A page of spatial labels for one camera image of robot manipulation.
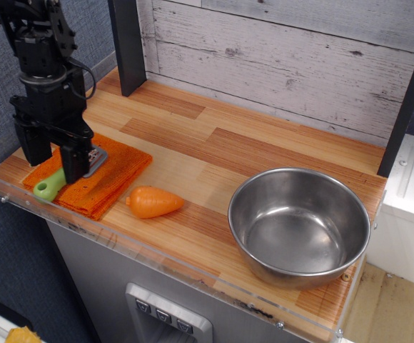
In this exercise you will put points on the green handled grey toy spatula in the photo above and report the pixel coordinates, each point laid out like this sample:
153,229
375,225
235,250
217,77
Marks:
48,188

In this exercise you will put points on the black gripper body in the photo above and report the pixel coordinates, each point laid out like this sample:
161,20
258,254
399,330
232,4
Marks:
55,105

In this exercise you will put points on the grey toy fridge cabinet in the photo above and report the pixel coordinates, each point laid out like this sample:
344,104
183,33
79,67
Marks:
101,274

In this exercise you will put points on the silver dispenser panel with buttons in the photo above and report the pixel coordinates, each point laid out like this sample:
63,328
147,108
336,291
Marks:
157,319

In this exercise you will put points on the orange plastic toy carrot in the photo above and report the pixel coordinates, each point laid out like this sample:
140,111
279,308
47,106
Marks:
147,202

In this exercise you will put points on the orange folded towel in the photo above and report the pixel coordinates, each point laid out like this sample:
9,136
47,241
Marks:
93,196

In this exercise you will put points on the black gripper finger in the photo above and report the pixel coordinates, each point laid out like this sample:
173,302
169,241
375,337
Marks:
75,161
36,147

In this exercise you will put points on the black upright post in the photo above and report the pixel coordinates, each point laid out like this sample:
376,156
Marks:
398,132
128,44

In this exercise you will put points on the black left upright post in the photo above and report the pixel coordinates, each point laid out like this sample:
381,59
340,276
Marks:
128,44

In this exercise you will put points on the white ribbed side counter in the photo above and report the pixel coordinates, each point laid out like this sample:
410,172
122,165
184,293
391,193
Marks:
391,245

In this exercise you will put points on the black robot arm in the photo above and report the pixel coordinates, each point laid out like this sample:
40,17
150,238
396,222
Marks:
40,38

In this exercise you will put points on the stainless steel bowl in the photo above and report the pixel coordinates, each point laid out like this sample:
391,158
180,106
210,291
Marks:
298,228

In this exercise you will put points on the black right upright post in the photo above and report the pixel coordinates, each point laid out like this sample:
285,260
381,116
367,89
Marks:
398,132

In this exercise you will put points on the clear acrylic table guard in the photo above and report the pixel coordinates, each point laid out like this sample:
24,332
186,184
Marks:
203,149

